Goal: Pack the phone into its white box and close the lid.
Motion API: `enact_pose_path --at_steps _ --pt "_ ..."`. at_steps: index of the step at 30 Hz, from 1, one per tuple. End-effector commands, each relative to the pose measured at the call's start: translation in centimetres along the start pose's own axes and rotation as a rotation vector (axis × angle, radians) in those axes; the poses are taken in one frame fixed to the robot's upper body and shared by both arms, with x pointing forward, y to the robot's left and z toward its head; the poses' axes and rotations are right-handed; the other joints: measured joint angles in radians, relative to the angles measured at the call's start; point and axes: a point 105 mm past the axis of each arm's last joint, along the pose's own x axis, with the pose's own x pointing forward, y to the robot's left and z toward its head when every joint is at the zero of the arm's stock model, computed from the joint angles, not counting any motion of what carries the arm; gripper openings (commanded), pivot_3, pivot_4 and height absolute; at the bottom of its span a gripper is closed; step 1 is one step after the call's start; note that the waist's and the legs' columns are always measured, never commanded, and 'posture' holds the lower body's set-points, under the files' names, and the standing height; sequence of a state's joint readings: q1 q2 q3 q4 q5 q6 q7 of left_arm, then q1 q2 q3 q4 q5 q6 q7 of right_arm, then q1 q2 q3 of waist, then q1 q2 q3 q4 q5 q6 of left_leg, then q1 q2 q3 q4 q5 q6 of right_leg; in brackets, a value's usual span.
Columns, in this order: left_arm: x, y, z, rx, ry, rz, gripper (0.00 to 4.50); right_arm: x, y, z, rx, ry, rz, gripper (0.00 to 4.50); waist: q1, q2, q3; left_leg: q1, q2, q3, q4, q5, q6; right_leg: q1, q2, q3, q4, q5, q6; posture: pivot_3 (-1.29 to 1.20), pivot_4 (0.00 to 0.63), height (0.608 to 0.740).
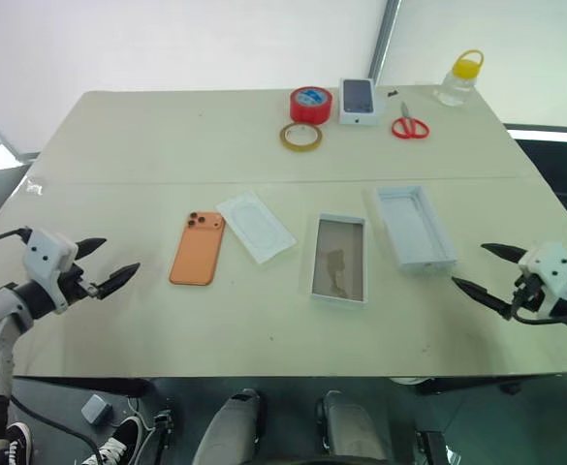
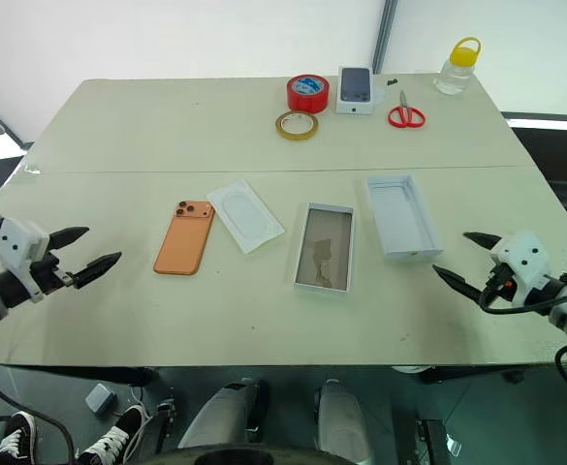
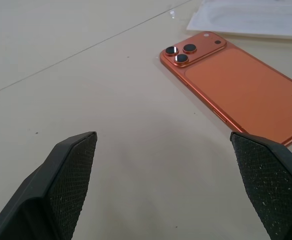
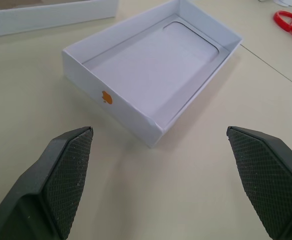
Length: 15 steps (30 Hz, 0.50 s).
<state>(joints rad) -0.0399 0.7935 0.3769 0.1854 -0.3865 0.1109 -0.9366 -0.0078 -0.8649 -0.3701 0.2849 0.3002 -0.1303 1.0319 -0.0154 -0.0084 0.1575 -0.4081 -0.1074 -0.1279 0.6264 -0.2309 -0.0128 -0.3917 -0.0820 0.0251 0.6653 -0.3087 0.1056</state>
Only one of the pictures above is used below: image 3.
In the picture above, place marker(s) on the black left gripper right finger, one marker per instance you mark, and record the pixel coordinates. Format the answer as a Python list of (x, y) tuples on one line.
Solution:
[(268, 185)]

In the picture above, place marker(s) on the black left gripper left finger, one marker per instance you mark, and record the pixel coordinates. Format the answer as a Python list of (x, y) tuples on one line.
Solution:
[(61, 185)]

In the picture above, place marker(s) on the orange smartphone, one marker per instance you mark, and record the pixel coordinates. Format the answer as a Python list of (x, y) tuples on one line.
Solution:
[(235, 87)]

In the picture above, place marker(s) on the white plastic tray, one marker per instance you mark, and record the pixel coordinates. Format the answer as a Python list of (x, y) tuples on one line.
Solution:
[(248, 20)]

